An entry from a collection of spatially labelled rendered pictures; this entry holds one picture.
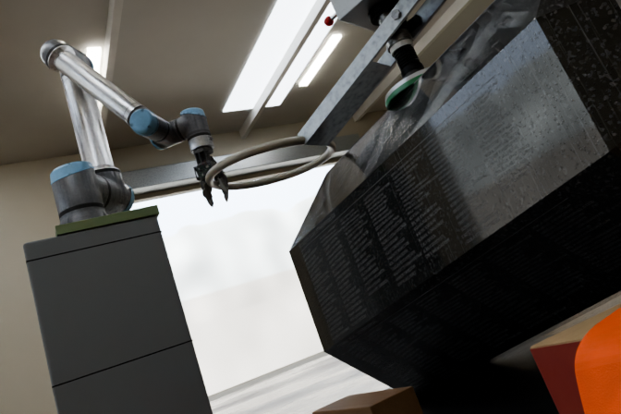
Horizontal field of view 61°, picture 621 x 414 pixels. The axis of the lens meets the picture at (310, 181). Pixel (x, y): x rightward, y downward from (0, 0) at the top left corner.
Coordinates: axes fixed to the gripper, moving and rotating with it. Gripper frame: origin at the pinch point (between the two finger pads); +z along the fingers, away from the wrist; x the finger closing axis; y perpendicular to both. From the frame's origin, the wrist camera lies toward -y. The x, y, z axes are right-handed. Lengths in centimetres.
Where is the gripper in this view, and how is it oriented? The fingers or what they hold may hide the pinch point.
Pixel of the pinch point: (219, 201)
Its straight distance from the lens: 199.6
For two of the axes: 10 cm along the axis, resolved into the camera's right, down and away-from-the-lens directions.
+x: 9.2, -3.4, -1.6
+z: 3.0, 9.3, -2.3
